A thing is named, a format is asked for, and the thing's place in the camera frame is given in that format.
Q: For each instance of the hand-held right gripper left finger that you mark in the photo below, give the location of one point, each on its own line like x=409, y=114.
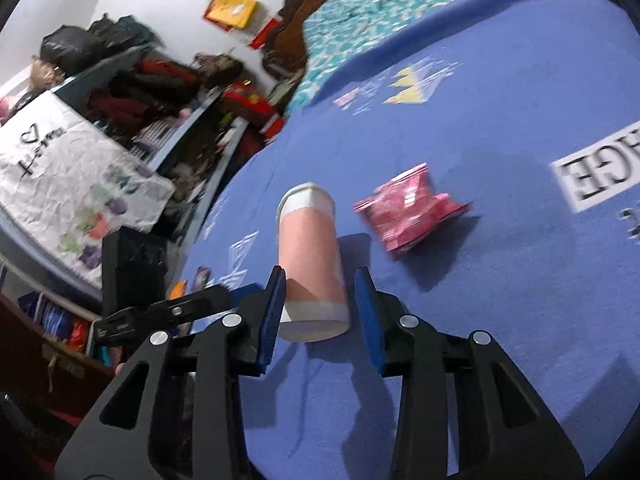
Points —
x=270, y=320

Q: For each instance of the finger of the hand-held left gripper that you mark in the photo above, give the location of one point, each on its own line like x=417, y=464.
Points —
x=200, y=302

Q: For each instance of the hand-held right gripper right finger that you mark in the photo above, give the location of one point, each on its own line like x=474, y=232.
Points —
x=367, y=320

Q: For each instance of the pink paper cup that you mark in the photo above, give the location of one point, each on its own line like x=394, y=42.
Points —
x=310, y=250

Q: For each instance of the pink snack packet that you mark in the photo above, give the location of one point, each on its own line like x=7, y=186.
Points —
x=407, y=210

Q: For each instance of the white cactus print cloth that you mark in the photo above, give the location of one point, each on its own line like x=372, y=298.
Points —
x=60, y=175

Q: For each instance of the blue printed tablecloth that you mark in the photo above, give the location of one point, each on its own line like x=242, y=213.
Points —
x=500, y=310

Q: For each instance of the houndstooth bag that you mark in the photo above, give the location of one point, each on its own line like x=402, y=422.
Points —
x=152, y=132

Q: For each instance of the brown wooden cabinet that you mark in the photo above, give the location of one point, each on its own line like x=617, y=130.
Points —
x=30, y=365

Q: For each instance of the grey metal shelf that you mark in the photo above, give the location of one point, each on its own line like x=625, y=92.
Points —
x=192, y=115

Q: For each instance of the red and dark jackets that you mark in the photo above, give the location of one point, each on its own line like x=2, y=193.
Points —
x=145, y=90

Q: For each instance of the red gift box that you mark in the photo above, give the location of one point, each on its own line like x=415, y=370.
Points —
x=250, y=102

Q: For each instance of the brown handbag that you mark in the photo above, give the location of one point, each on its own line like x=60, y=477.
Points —
x=217, y=67

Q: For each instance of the black bag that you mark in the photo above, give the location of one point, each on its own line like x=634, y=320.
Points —
x=70, y=45

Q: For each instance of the teal patterned quilt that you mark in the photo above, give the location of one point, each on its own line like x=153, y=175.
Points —
x=360, y=15

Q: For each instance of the carved wooden headboard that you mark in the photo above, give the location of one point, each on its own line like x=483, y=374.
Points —
x=295, y=10

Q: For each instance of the yellow red wall bags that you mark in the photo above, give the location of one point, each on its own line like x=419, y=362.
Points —
x=232, y=7

